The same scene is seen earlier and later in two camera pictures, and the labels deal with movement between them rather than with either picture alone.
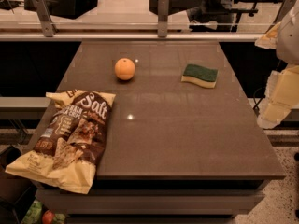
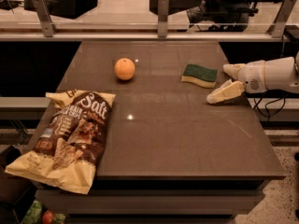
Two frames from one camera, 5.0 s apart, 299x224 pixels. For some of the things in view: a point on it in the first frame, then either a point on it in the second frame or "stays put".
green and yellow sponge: x=206 y=77 stays put
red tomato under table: x=48 y=217 stays put
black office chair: x=221 y=6 stays put
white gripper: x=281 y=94 to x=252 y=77
